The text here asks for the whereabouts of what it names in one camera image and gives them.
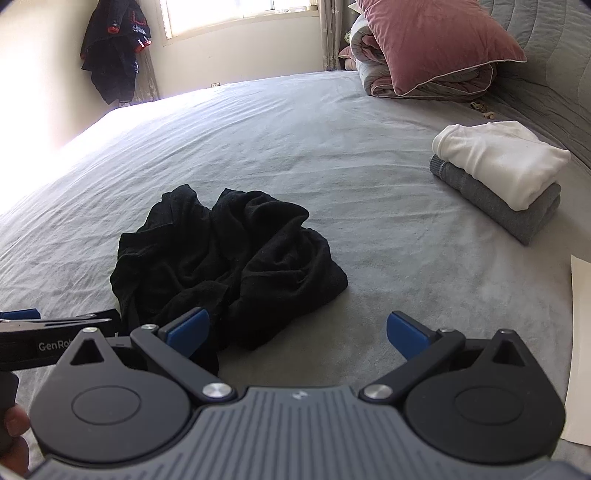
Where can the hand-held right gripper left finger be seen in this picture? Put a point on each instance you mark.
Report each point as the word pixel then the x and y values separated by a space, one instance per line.
pixel 184 331

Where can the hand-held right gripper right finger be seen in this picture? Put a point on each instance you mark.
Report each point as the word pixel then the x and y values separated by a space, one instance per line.
pixel 408 333

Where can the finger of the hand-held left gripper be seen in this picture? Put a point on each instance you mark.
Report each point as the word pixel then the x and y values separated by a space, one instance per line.
pixel 18 314

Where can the black shirt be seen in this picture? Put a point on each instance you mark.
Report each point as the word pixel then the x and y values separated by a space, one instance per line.
pixel 221 258

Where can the person's left hand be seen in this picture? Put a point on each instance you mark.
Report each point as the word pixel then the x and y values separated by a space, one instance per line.
pixel 16 422

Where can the grey folded sweater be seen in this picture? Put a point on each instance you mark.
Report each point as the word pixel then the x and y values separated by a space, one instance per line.
pixel 489 198

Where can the white paper sheet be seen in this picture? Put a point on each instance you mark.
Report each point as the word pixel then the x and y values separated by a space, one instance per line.
pixel 581 360

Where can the grey bed sheet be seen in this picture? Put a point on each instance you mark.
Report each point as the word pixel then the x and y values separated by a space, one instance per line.
pixel 323 161

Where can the white folded garment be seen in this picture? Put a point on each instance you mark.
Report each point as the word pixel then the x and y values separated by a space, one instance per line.
pixel 503 157

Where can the small speckled trinket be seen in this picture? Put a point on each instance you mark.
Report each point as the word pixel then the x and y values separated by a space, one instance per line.
pixel 475 106

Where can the dark hanging jacket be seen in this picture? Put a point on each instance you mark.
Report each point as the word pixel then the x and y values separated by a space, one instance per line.
pixel 113 50

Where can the small pink cushion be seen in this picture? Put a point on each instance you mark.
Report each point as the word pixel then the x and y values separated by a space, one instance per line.
pixel 347 57

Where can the folded grey pink quilt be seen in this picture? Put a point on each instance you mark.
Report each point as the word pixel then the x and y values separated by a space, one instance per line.
pixel 369 50

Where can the large pink pillow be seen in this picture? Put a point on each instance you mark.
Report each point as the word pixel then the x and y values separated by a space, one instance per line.
pixel 434 41

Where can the grey quilted headboard cover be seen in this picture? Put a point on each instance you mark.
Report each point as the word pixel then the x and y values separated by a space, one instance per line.
pixel 554 69

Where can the window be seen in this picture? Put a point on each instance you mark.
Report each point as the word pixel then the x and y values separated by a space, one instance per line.
pixel 231 16

